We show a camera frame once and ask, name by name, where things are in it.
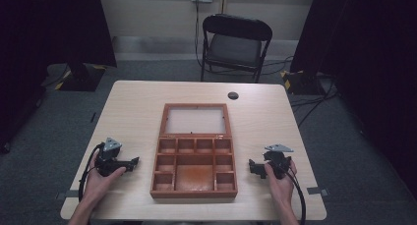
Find person's right hand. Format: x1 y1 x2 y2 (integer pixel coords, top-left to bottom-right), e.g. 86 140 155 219
264 158 299 207

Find black curtain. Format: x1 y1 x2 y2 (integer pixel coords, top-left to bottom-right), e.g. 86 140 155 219
289 0 417 201
0 0 118 154

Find grey tape strip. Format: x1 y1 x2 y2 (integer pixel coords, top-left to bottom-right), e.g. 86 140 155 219
54 189 81 200
306 186 330 197

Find black wall socket cable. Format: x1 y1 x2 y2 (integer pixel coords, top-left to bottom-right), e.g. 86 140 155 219
194 0 205 69

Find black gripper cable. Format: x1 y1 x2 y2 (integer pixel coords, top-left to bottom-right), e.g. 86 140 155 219
279 165 308 225
77 143 105 203

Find person's left hand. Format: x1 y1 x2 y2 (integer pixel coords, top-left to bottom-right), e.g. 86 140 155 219
82 148 128 203

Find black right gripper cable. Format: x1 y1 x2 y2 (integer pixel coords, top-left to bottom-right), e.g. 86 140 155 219
279 165 308 225

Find wooden compartment box with lid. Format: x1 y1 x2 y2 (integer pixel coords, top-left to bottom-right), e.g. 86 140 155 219
149 102 239 199

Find black stand base striped tape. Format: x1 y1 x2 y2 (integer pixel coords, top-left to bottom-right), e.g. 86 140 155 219
280 69 328 96
53 63 107 92

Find black floor cables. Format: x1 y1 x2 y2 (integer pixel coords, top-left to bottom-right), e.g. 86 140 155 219
262 56 340 130

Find black folding chair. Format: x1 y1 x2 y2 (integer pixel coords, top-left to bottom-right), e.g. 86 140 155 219
200 13 274 84

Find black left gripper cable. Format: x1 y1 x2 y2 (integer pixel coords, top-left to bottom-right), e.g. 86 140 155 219
77 143 105 203

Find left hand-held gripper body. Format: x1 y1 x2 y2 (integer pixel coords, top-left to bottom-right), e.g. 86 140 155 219
94 137 130 178

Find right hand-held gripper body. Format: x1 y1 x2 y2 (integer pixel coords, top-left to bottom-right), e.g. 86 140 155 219
263 143 295 181

